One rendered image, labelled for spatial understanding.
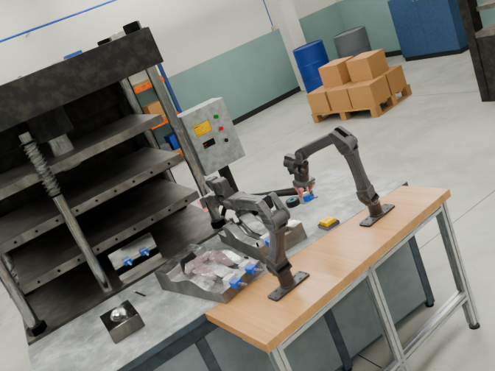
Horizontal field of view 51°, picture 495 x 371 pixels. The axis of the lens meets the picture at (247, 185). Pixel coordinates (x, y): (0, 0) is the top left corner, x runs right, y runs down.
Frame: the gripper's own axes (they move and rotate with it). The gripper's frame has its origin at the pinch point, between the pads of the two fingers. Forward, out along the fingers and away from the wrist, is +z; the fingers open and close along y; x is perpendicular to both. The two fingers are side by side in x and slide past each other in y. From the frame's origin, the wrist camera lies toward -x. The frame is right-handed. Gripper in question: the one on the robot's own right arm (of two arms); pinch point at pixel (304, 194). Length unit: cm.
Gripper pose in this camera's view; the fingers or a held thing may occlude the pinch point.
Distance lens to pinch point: 270.7
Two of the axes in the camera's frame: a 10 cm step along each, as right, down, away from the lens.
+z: 1.0, 8.3, 5.5
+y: -8.2, 3.8, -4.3
